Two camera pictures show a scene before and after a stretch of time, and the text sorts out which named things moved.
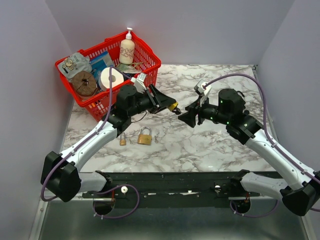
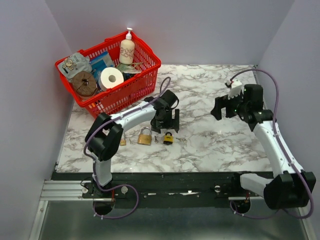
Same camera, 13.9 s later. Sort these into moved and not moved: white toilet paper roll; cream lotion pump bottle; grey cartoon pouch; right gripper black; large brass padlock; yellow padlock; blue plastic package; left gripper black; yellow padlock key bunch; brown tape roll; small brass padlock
Moved: yellow padlock; yellow padlock key bunch; right gripper black; left gripper black
Not moved: grey cartoon pouch; white toilet paper roll; large brass padlock; blue plastic package; cream lotion pump bottle; small brass padlock; brown tape roll
